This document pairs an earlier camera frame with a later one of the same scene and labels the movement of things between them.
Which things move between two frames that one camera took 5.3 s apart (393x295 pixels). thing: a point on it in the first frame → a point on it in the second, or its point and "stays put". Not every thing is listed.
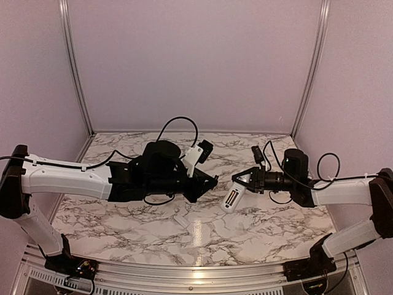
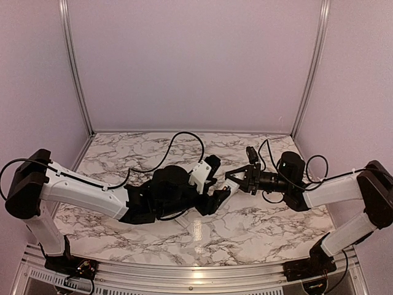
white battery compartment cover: (182, 220) stays put
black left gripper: (200, 176) → (210, 205)
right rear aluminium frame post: (323, 29) stays put
